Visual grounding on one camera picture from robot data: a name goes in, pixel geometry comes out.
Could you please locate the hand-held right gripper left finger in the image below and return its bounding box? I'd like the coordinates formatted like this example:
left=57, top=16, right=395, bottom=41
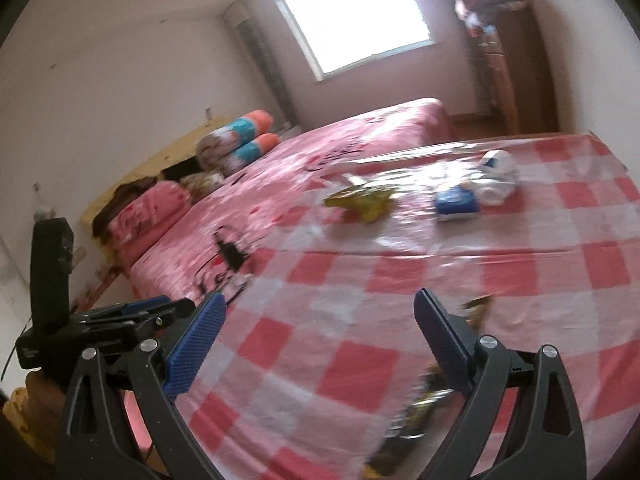
left=55, top=291, right=227, bottom=480

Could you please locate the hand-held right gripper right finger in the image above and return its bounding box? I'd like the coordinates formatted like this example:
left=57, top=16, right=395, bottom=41
left=414, top=287, right=587, bottom=480

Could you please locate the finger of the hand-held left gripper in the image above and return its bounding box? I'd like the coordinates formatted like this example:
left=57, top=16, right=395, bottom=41
left=82, top=296, right=173, bottom=322
left=136, top=299, right=197, bottom=334

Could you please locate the dark yellow foil packet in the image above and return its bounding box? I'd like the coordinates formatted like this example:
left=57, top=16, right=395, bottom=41
left=380, top=296, right=498, bottom=463

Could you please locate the person's left hand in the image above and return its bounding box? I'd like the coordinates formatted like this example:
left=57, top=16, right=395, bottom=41
left=25, top=367, right=74, bottom=413

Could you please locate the pink pillow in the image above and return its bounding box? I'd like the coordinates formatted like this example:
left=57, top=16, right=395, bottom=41
left=107, top=180, right=193, bottom=256

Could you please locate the pink checked tablecloth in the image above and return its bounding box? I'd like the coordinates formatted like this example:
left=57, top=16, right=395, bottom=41
left=172, top=132, right=628, bottom=480

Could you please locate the floral pillow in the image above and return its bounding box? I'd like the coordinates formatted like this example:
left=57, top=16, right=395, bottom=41
left=180, top=172, right=226, bottom=196

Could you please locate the yellow cloth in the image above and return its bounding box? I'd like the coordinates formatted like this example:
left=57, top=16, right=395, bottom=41
left=2, top=385, right=56, bottom=466

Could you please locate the yellow green snack packet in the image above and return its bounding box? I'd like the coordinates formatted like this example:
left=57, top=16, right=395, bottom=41
left=322, top=182, right=397, bottom=224

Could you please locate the folded floral quilt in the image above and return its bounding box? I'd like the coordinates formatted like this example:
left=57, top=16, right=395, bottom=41
left=196, top=127, right=241, bottom=173

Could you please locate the crumpled white plastic bag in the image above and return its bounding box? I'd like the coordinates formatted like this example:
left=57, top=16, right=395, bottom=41
left=472, top=150, right=519, bottom=207

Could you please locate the teal and orange bolster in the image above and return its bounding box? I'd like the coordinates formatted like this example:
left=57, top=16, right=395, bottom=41
left=232, top=132, right=281, bottom=166
left=227, top=109, right=276, bottom=143

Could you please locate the bed with pink sheet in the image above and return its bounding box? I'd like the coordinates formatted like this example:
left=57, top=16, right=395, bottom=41
left=107, top=97, right=456, bottom=311

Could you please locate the white standing air conditioner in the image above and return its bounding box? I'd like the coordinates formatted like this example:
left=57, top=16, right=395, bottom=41
left=223, top=2, right=301, bottom=133

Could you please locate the wooden wardrobe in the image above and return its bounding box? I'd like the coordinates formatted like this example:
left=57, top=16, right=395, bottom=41
left=475, top=5, right=561, bottom=136

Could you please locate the window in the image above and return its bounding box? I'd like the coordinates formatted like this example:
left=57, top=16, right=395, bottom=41
left=277, top=0, right=432, bottom=82

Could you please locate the cloth bundle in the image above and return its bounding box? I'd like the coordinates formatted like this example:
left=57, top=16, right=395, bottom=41
left=454, top=0, right=531, bottom=36

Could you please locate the small wall fixture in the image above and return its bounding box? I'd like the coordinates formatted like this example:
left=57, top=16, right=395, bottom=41
left=32, top=185, right=56, bottom=221

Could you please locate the black charger with cable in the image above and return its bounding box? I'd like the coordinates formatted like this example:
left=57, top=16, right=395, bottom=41
left=212, top=225, right=248, bottom=271

